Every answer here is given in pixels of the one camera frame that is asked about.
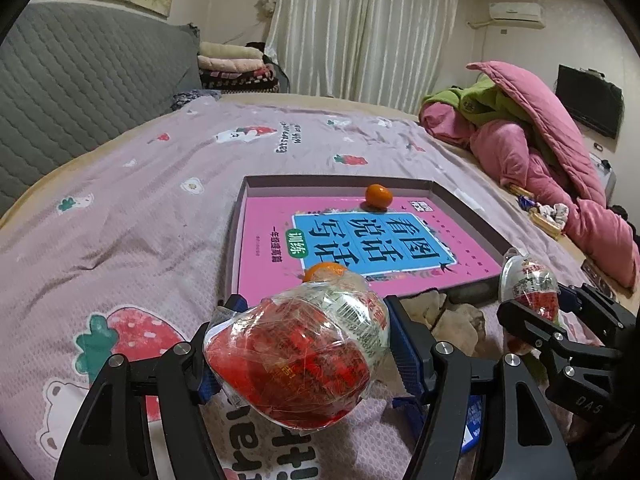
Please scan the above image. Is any pink quilt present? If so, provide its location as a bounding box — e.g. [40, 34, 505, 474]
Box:
[419, 61, 640, 288]

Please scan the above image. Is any yellow woven basket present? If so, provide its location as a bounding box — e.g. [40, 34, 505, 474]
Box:
[507, 184, 563, 238]

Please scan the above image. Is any green fuzzy hair scrunchie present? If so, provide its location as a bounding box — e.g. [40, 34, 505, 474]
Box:
[525, 352, 551, 391]

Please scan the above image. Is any grey quilted headboard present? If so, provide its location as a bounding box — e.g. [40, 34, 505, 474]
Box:
[0, 0, 203, 216]

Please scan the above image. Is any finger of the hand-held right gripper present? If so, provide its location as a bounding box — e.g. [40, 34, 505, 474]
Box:
[496, 301, 625, 386]
[557, 282, 640, 346]

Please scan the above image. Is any grey white appliance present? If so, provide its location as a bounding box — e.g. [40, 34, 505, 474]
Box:
[590, 155, 617, 206]

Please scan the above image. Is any dark checkered folded blanket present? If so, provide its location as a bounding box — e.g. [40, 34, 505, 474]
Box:
[200, 67, 281, 94]

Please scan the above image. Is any black television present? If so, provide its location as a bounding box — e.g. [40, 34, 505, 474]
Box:
[556, 64, 625, 139]

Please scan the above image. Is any pink folded blanket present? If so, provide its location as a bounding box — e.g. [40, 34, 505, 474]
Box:
[197, 55, 266, 74]

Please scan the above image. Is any white curtain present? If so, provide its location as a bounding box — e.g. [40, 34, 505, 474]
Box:
[262, 0, 461, 111]

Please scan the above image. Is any red snack bag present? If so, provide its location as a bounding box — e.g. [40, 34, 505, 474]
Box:
[202, 271, 391, 432]
[500, 247, 561, 322]

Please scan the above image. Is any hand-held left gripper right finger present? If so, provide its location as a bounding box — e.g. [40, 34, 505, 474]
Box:
[382, 294, 573, 480]

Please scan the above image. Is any cream folded blanket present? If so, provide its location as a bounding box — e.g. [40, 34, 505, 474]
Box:
[199, 41, 263, 59]

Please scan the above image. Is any pink strawberry print bedsheet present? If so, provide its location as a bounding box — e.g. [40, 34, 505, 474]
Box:
[0, 92, 640, 480]

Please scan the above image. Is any green garment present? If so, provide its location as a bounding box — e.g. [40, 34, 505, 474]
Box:
[422, 80, 558, 166]

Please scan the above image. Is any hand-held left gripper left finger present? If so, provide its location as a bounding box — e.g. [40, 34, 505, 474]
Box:
[52, 294, 251, 480]

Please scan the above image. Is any blue snack packet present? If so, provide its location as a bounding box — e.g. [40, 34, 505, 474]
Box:
[462, 395, 488, 453]

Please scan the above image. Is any beige sheer stocking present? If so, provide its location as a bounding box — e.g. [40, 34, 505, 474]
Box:
[400, 290, 493, 358]

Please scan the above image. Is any grey cardboard box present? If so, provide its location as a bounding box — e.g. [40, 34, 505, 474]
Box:
[223, 175, 518, 307]

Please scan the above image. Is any orange tangerine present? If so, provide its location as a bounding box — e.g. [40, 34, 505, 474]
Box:
[364, 183, 392, 209]
[303, 261, 348, 283]

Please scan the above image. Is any blue grey patterned cloth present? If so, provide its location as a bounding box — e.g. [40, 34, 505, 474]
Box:
[170, 89, 223, 112]

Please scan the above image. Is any pink book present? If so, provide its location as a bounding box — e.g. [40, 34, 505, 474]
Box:
[236, 196, 503, 295]

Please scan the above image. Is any white air conditioner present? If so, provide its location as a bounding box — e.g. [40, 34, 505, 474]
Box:
[487, 2, 546, 31]

